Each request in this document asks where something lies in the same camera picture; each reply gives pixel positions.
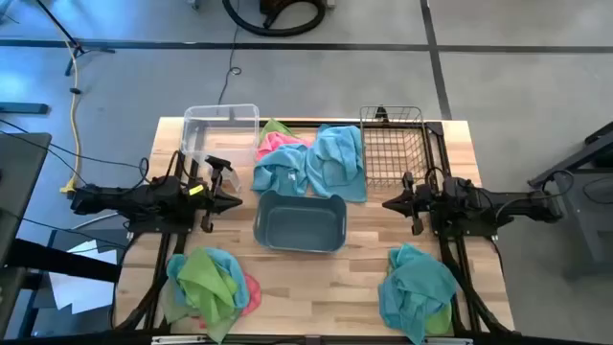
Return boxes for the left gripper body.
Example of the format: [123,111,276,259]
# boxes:
[191,171,224,235]

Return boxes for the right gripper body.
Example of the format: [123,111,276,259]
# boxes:
[403,172,432,237]

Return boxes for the teal microfiber towel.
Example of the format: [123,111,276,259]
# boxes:
[388,242,425,269]
[386,258,460,345]

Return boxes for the spray bottle with black head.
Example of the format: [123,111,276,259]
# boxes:
[204,155,244,195]

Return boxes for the clear plastic bin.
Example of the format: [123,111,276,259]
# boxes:
[180,103,261,169]

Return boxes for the grey-blue plastic basket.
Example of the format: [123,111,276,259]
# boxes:
[252,189,349,254]

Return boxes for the white paper sheets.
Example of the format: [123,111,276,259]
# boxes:
[47,238,122,315]

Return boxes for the black support beam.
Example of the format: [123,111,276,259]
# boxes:
[0,238,122,285]

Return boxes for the dark grey equipment stand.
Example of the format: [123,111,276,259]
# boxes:
[528,120,613,282]

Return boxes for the dark grey desk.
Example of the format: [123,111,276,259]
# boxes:
[0,131,53,336]

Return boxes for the black flat floor bar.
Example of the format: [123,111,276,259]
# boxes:
[0,101,50,116]

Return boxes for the black tripod stand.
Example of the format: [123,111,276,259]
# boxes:
[34,0,117,78]

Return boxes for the metal wire basket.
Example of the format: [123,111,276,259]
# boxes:
[358,104,431,189]

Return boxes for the black aluminium table frame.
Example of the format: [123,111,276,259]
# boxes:
[112,118,517,336]

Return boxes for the silver metal bracket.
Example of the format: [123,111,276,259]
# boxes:
[151,334,208,345]
[420,336,474,345]

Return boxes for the thin black floor cable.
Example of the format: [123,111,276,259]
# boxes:
[217,0,243,105]

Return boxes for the black vacuum hose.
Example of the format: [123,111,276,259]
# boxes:
[221,0,329,38]

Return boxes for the yellow extension cable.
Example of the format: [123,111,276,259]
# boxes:
[50,13,82,196]

